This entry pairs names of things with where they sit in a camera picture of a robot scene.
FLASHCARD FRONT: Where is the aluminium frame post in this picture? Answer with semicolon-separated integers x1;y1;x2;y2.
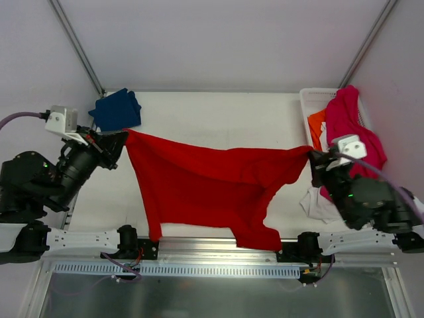
338;0;399;88
47;0;105;97

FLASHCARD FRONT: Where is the white plastic basket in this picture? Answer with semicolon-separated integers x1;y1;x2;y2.
299;87;372;146

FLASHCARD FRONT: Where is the left aluminium frame post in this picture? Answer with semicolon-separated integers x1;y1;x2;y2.
47;0;105;97

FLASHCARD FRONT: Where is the orange t shirt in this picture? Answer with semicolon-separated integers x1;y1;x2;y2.
307;109;328;151

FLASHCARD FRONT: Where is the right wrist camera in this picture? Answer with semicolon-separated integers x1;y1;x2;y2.
326;134;367;171

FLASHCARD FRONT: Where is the pink t shirt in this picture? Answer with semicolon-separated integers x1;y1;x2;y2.
323;84;388;203

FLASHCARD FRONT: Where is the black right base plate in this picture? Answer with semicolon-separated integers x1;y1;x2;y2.
276;242;332;267

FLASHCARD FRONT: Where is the red t shirt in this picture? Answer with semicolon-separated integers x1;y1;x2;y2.
126;130;312;252

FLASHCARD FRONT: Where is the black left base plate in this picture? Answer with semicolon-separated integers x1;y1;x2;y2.
132;237;160;260

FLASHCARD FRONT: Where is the white slotted cable duct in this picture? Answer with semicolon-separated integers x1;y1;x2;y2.
53;262;301;280

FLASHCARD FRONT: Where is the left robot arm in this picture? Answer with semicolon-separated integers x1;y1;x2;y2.
1;129;138;264

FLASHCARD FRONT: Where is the folded blue t shirt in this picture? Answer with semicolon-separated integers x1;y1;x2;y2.
88;88;142;132

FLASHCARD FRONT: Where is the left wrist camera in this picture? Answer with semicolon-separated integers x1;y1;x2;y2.
44;105;88;146

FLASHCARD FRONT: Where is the aluminium mounting rail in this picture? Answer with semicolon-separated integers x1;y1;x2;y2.
42;229;397;262

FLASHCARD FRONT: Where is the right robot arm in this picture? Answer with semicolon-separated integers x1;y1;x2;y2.
295;150;423;264

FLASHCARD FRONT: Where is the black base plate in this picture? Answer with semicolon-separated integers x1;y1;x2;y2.
276;242;332;267
132;237;160;260

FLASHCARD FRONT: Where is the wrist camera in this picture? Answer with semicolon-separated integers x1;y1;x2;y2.
326;134;367;171
44;105;88;146

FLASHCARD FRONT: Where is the right aluminium frame post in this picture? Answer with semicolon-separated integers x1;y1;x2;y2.
338;0;399;88

